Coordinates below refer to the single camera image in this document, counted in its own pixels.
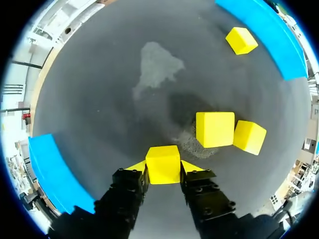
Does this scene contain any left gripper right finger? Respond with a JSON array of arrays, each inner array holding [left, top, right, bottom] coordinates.
[[180, 160, 248, 239]]

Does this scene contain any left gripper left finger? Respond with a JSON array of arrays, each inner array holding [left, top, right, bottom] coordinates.
[[82, 160, 151, 239]]

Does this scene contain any yellow cube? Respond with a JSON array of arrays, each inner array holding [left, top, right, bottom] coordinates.
[[232, 119, 268, 156], [195, 112, 236, 148], [145, 145, 181, 185], [225, 26, 259, 56]]

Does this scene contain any blue plastic bin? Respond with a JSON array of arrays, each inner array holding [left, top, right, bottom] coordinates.
[[28, 133, 97, 215], [214, 0, 309, 81]]

